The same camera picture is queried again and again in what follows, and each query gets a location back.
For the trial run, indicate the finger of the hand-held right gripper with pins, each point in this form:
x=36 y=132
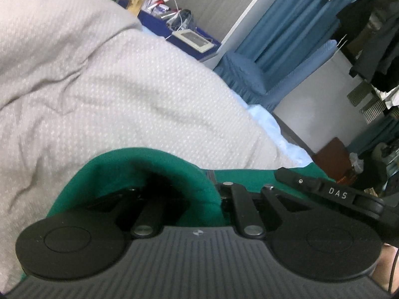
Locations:
x=311 y=185

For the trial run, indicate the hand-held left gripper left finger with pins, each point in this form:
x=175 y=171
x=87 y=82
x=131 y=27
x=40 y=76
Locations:
x=149 y=215

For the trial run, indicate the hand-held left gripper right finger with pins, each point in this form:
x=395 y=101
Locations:
x=246 y=211

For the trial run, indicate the green hoodie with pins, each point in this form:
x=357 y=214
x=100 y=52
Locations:
x=187 y=174

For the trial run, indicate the person's right forearm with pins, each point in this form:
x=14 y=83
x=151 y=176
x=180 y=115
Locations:
x=385 y=268

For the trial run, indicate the brown box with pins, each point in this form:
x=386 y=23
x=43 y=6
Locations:
x=333 y=158

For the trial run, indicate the light blue bedsheet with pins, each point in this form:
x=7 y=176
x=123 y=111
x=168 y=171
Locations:
x=280 y=137

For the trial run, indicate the teal folded cloth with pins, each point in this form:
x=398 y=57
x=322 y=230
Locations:
x=374 y=137

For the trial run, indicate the blue covered chair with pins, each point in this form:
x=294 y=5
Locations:
x=243 y=71

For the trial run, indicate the grey textured blanket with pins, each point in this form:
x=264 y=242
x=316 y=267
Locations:
x=124 y=84

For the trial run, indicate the black hanging jackets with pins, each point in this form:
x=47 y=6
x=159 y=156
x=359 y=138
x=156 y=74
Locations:
x=380 y=46

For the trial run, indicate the blue curtain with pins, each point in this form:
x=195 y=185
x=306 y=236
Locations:
x=280 y=28

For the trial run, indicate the white flat device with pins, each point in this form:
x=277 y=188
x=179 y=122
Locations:
x=193 y=40

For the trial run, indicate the blue nightstand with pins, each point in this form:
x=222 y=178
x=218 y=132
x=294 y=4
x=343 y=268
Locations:
x=156 y=25

